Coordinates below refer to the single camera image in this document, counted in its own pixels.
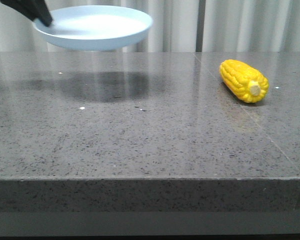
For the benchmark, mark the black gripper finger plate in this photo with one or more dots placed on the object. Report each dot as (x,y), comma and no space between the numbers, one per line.
(32,9)

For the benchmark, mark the light blue round plate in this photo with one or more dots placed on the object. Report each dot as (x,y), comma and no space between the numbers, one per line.
(95,27)

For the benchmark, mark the yellow plastic corn cob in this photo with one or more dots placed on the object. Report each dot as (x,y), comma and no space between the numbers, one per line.
(244,81)

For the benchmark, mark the white pleated curtain left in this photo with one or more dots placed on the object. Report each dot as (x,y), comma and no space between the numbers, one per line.
(175,26)

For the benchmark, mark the white pleated curtain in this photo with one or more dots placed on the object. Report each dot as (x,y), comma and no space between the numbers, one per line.
(175,26)
(251,26)

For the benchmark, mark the white pleated curtain right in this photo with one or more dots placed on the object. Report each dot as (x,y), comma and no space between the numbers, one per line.
(251,26)

